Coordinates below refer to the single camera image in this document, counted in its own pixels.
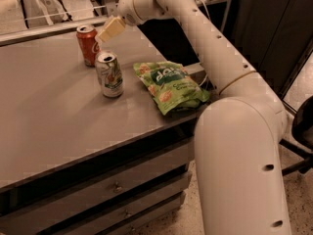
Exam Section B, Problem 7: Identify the white green soda can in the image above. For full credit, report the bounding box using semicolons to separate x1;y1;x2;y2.
95;51;123;98

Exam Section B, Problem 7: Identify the green snack bag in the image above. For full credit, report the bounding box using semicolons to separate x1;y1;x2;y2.
133;61;210;116

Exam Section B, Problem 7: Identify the grey drawer cabinet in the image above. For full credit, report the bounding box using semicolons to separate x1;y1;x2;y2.
0;119;196;235

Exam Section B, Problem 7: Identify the red coke can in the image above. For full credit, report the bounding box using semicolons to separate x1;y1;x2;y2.
76;24;100;67

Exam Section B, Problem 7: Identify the black office chair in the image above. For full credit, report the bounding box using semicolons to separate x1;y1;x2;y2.
280;96;313;175

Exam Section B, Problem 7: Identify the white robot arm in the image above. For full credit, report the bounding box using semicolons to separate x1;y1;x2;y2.
108;0;291;235

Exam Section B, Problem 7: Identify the white cable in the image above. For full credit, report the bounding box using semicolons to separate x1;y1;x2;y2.
195;0;212;22

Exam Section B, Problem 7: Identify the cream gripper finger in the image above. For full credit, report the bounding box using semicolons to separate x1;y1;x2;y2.
96;16;126;43

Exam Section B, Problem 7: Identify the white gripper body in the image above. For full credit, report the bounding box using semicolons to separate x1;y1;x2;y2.
117;0;171;25

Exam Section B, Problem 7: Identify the metal rail frame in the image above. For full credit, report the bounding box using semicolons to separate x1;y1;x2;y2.
0;0;237;47

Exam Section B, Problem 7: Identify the dark cabinet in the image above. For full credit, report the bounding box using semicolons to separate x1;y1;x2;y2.
224;0;313;96

